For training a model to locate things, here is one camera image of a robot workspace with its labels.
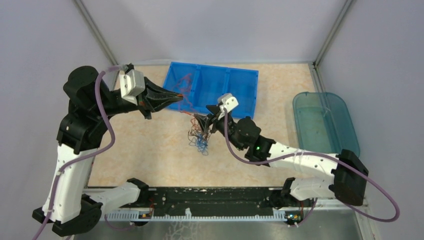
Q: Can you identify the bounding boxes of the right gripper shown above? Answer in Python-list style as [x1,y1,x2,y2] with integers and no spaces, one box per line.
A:
[194,104,245,151]

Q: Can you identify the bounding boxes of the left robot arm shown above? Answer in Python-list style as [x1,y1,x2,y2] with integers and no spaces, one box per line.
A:
[32,64,184,238]

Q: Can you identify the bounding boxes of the teal translucent plastic tray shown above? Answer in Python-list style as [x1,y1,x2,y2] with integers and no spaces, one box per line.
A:
[292,91,361,157]

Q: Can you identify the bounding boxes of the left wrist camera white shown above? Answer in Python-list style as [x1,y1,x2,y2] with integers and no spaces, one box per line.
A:
[118,69,146,105]

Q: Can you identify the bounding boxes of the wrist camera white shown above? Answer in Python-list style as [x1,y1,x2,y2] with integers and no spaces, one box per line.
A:
[118,69,146,105]
[217,93,239,114]

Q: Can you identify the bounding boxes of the orange and blue cables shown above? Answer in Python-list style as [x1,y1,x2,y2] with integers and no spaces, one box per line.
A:
[187,114,211,157]

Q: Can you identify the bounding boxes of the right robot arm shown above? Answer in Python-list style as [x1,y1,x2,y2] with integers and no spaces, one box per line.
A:
[194,105,369,206]

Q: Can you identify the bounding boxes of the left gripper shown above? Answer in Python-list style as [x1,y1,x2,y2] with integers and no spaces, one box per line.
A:
[92,75,184,120]

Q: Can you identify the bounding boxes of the aluminium frame rail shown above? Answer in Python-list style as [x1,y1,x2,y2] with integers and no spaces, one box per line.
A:
[67,187,370,211]

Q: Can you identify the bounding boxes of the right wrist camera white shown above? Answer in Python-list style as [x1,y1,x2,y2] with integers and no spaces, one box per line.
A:
[217,93,239,114]

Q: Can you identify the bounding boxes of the blue three-compartment plastic bin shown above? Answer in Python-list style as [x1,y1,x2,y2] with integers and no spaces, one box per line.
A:
[163,62,259,119]

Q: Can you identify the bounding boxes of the white slotted cable duct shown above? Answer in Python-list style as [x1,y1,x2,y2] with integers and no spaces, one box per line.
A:
[106,208,288,222]

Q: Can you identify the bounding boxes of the orange cable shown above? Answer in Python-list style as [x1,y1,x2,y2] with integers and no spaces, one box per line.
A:
[178,94,200,117]
[172,72,196,107]

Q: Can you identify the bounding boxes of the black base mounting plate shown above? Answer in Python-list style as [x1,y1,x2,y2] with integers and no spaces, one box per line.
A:
[125,187,313,217]

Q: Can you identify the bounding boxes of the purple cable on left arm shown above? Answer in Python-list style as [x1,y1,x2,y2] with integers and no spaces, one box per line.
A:
[31,65,128,240]

